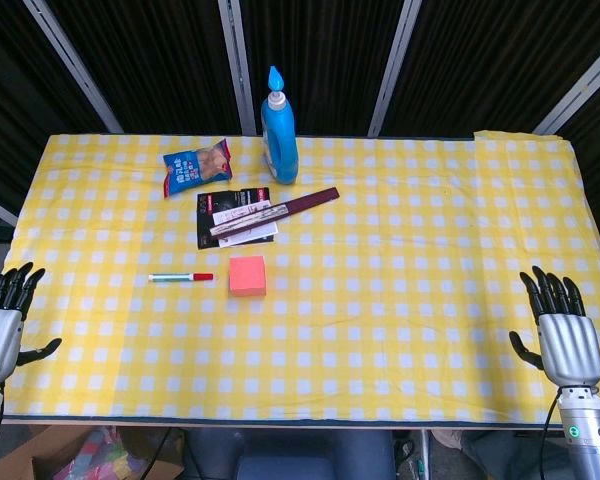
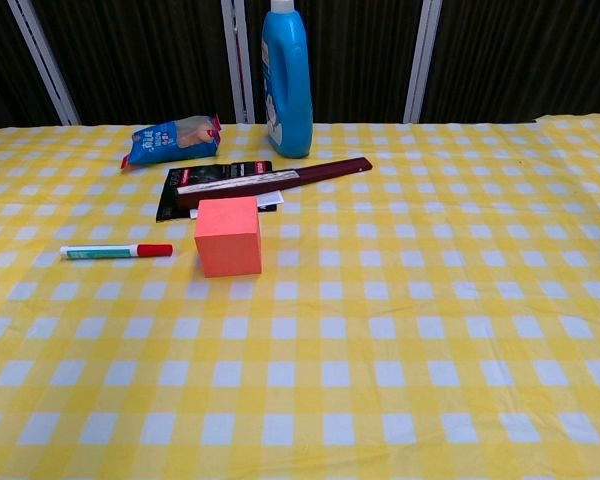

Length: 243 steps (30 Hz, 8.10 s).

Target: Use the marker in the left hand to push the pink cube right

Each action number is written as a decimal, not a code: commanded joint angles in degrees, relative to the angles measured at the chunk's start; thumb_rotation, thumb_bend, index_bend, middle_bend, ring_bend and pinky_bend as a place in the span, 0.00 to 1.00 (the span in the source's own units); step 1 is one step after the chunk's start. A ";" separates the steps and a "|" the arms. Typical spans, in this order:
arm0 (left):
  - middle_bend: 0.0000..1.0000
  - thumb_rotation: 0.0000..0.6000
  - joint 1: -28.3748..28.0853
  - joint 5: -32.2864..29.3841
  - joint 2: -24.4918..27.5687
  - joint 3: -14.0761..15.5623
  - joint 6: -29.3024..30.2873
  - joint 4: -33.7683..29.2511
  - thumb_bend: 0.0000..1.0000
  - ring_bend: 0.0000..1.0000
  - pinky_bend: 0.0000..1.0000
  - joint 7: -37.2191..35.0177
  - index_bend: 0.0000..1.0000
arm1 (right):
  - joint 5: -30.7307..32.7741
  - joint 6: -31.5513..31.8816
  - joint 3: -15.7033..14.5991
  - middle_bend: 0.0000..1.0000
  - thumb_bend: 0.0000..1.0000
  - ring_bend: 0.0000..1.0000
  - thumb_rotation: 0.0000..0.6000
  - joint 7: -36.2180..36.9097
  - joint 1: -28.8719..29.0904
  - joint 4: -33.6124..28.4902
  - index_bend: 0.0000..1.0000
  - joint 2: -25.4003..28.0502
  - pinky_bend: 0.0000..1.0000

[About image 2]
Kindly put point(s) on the orange cube block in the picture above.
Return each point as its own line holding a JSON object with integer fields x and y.
{"x": 228, "y": 245}

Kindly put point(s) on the red capped white marker pen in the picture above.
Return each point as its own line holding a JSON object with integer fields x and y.
{"x": 105, "y": 251}

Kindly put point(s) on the white paper card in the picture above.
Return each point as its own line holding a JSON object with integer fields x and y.
{"x": 271, "y": 200}

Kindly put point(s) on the dark red folded fan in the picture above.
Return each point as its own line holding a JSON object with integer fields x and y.
{"x": 320, "y": 173}

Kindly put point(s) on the black printed packet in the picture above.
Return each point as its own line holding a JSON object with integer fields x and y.
{"x": 200, "y": 175}

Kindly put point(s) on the yellow white checkered tablecloth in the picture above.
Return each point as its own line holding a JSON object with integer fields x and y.
{"x": 360, "y": 350}

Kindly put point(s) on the blue snack bag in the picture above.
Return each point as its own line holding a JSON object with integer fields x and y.
{"x": 172, "y": 141}

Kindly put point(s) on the blue detergent bottle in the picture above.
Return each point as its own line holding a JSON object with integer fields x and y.
{"x": 292, "y": 75}

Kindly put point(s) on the dark pleated curtain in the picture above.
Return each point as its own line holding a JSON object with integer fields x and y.
{"x": 140, "y": 55}

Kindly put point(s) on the white slanted frame post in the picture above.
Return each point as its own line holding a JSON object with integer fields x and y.
{"x": 45, "y": 60}

